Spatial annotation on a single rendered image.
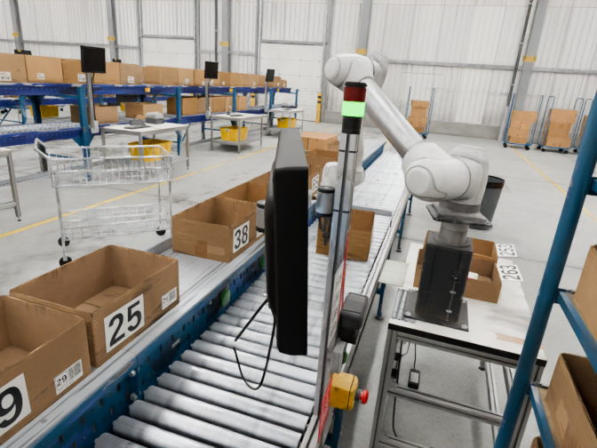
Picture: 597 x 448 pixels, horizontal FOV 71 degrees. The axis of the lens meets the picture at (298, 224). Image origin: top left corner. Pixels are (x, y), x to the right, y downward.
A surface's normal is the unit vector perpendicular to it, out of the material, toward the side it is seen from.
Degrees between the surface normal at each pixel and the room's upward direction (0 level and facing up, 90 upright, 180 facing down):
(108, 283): 89
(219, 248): 91
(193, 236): 91
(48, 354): 90
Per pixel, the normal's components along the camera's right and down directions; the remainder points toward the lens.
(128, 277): -0.31, 0.28
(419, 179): -0.72, 0.22
